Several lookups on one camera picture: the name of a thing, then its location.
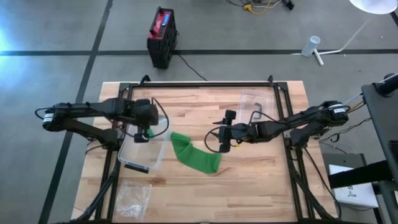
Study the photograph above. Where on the dark grey flat box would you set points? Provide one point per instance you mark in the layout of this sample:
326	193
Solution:
342	158

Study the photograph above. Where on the clear plastic bin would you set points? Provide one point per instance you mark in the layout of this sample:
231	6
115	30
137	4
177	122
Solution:
146	155

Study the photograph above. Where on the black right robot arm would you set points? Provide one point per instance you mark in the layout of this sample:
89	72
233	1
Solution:
304	119

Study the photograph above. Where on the light green bandage strip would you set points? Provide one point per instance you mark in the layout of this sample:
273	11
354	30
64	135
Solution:
196	158

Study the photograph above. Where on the dark grey cart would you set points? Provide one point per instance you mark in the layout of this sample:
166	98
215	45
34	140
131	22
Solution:
382	118

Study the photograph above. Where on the white floor lamp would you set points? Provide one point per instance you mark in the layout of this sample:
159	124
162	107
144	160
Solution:
373	6

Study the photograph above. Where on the black aluminium table frame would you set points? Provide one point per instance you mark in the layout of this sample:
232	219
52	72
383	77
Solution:
202	84

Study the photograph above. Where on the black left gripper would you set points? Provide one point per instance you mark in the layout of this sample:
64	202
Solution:
146	113

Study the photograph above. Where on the teal green bandage strip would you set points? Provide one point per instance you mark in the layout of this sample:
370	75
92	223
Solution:
150	133

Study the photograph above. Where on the white cardboard box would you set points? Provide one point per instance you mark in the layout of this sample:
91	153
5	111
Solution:
354	193

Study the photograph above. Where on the red and black battery crate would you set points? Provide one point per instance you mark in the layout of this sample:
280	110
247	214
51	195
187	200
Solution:
161	46

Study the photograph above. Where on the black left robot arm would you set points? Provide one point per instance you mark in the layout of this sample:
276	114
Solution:
77	109

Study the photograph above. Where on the flat clear plastic bag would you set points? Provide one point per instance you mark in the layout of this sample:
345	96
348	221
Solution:
133	199

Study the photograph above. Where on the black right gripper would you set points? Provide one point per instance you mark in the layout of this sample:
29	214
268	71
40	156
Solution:
236	132

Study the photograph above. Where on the black power plug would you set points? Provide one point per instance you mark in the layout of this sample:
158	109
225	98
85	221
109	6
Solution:
288	4

